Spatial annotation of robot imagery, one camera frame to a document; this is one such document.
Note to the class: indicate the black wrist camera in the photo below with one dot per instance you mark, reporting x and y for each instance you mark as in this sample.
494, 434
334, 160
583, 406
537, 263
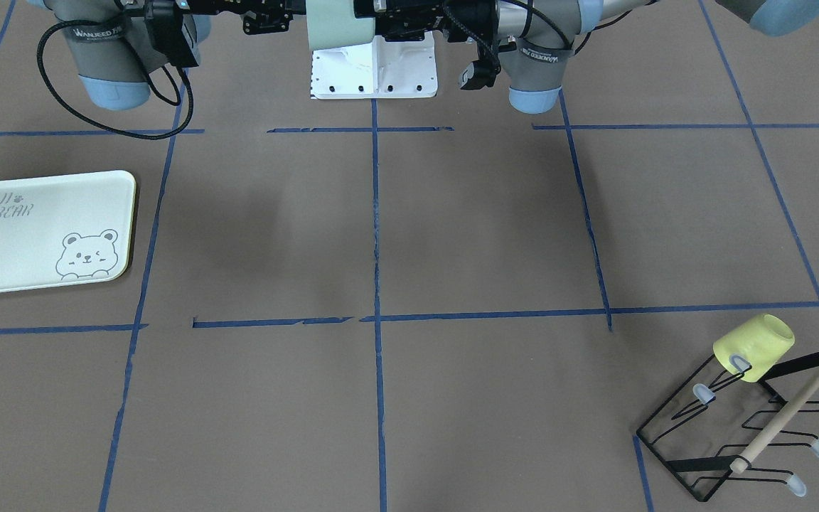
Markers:
172, 32
482, 72

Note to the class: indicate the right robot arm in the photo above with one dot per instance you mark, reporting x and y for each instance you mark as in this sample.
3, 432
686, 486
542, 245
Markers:
116, 45

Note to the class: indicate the black wire cup rack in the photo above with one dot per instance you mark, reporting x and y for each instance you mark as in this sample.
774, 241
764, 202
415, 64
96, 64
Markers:
714, 428

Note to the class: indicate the pale green cup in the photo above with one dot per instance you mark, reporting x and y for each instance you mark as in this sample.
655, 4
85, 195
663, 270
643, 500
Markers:
333, 24

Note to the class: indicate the white bear tray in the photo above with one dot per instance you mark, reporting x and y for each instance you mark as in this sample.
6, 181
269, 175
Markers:
64, 230

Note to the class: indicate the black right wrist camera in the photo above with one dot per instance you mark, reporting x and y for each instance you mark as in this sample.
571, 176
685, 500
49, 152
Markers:
172, 32

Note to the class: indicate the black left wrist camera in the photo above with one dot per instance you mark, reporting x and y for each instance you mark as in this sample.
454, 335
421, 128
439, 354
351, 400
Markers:
482, 72

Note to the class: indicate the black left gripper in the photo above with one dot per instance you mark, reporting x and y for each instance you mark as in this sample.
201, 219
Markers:
416, 8

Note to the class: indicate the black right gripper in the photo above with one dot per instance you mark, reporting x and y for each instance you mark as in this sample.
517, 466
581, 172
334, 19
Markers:
223, 6

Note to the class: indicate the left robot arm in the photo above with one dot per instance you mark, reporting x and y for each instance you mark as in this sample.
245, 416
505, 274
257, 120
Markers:
531, 41

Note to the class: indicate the yellow cup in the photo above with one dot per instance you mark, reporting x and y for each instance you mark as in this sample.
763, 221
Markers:
754, 347

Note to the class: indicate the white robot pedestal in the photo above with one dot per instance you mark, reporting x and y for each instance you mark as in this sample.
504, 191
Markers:
378, 69

